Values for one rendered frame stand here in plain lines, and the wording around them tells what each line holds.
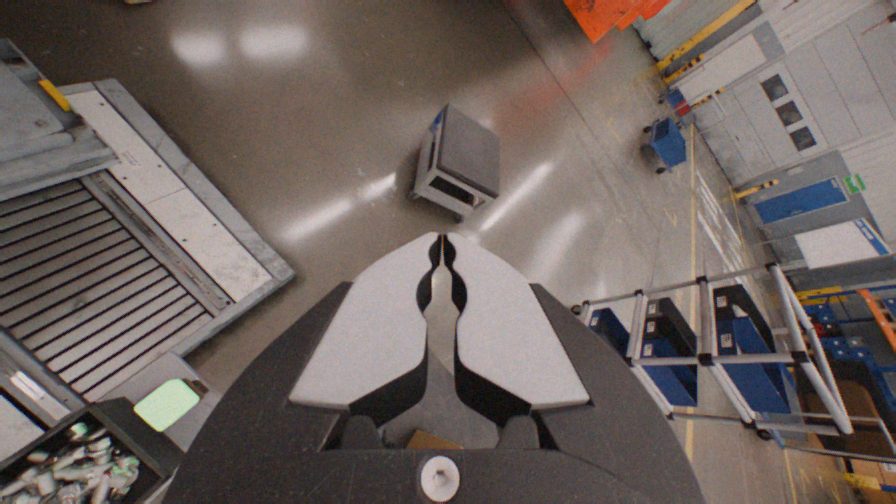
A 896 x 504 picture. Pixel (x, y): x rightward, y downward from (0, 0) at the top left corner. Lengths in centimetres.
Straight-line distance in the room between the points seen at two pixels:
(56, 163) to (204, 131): 43
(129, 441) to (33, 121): 83
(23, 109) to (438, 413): 129
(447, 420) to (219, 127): 134
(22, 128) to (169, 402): 85
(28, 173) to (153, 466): 83
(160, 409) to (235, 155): 104
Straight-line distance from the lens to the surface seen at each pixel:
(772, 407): 171
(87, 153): 119
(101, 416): 59
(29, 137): 116
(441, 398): 98
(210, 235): 114
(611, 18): 351
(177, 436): 69
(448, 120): 141
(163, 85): 155
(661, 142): 529
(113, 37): 170
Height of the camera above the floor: 113
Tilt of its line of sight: 51 degrees down
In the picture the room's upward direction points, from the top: 59 degrees clockwise
